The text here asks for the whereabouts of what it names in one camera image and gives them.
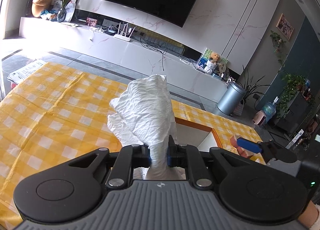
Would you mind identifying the bushy green potted plant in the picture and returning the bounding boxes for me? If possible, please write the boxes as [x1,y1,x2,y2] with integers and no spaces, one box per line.
[277,72,305,118]

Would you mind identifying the black cable on cabinet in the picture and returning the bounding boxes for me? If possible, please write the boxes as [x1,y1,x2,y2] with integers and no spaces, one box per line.
[138,33,169,72]

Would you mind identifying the hanging ivy plant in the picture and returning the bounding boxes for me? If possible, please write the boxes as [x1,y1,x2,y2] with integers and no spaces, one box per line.
[270,30,287,68]

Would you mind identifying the white cloth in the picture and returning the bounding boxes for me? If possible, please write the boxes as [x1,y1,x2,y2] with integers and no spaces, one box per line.
[107,74,185,181]

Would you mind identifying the yellow checkered tablecloth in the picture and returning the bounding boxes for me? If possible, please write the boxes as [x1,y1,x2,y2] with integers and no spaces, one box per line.
[1,63,260,229]

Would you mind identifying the silver trash can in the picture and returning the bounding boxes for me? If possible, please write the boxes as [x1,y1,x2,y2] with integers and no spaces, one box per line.
[217,82,246,115]

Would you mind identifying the bear shaped scrub sponge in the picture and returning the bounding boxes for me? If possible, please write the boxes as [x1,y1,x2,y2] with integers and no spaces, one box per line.
[230,135,254,158]

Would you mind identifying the newspaper on floor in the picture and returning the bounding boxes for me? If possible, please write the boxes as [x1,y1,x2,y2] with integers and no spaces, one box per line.
[7,60,46,85]

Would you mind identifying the teddy bear plush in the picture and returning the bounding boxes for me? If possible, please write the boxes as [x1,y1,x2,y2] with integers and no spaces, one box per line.
[204,52,220,75]

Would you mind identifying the green picture book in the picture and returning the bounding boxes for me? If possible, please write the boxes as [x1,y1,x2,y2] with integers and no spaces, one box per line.
[195,48,228,75]

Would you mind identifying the white wifi router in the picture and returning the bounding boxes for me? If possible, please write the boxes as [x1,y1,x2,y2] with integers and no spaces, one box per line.
[113,23,136,42]

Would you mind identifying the white marble TV cabinet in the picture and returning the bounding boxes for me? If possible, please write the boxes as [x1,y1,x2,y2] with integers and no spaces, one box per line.
[19,17,227,102]

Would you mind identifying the tall potted floor plant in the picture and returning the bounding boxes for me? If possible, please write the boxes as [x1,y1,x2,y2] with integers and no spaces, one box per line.
[234,66,269,116]

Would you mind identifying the framed wall picture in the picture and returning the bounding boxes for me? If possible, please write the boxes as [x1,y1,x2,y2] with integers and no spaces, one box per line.
[276,13,294,41]

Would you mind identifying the blue water bottle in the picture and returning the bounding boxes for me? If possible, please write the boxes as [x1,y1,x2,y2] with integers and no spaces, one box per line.
[261,97,279,124]

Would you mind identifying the pink small heater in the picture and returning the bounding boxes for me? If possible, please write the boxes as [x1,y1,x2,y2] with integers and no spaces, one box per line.
[253,110,266,126]

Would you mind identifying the acorn shaped golden jar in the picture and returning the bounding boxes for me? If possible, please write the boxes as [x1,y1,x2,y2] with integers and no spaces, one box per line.
[31,0,52,18]

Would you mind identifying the person's right hand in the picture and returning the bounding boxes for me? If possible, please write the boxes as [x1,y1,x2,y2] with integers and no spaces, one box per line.
[298,201,320,230]

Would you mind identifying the orange rimmed cardboard box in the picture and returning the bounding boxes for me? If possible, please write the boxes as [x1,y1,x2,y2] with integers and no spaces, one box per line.
[175,117,223,152]

